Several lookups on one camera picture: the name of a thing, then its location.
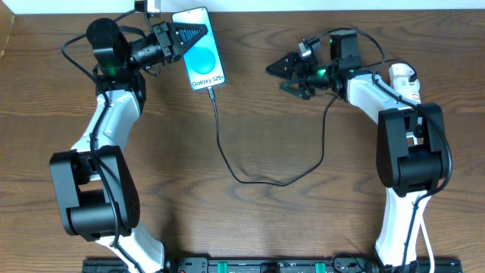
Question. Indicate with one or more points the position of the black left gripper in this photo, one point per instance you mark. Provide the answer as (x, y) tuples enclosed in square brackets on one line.
[(164, 40)]

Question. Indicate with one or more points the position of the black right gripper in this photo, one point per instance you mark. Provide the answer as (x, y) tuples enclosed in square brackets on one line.
[(300, 72)]

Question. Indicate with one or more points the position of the blue screen Samsung smartphone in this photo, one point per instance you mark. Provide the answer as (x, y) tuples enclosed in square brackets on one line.
[(203, 63)]

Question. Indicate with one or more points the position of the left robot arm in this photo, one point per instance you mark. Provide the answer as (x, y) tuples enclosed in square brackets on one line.
[(95, 192)]

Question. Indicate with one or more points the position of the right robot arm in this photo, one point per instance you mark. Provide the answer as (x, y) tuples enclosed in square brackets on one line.
[(413, 156)]

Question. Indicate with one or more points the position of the white USB charger adapter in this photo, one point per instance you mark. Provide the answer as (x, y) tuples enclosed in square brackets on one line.
[(403, 78)]

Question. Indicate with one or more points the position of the white power strip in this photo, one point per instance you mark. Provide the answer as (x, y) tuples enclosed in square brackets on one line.
[(408, 90)]

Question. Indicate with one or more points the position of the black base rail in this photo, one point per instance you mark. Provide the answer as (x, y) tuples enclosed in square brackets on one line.
[(337, 264)]

